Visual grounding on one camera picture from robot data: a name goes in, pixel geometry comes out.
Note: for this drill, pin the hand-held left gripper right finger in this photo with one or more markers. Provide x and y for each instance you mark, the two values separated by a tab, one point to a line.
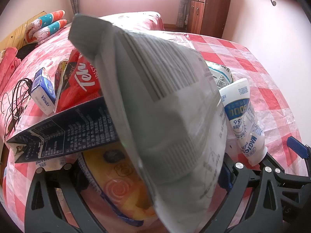
224	176

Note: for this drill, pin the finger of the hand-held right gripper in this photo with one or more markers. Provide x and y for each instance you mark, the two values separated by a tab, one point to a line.
291	182
297	148

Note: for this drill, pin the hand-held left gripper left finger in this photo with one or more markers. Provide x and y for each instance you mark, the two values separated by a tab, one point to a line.
70	194

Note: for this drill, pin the white blue tube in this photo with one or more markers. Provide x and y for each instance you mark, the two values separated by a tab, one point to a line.
243	116

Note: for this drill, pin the grey printed snack bag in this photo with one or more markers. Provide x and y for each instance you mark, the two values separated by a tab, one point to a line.
158	102

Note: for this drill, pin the white blue flat packet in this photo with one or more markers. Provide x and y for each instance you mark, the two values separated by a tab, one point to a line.
48	163

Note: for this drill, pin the yellow orange snack packet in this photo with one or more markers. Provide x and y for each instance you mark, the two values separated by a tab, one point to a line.
116	187

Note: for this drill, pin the dark blue milk carton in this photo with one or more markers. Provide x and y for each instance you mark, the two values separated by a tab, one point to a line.
73	128

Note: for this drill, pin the white green packet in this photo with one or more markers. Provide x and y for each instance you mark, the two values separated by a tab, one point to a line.
218	74

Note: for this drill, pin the blue tissue packet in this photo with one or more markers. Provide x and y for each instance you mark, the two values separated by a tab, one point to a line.
42	87

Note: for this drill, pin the red KitKat wafer pack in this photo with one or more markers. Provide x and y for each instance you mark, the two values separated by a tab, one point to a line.
82	82

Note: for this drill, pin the black gold snack packet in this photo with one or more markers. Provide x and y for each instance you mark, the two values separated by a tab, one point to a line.
62	77

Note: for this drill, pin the pink bed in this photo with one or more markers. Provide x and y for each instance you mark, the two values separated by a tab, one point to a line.
48	51

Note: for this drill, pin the red folded blanket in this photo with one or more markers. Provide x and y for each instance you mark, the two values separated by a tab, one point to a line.
8	60

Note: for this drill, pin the black cloth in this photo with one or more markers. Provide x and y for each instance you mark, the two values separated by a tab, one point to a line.
28	49

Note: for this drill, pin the brown wooden cabinet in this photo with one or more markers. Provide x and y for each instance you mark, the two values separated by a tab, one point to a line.
209	9

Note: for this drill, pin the teal orange roll pillow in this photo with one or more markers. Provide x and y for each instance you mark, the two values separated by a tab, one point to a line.
48	17
52	28

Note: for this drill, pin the yellow wooden headboard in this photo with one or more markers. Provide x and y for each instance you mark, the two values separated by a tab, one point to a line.
17	31

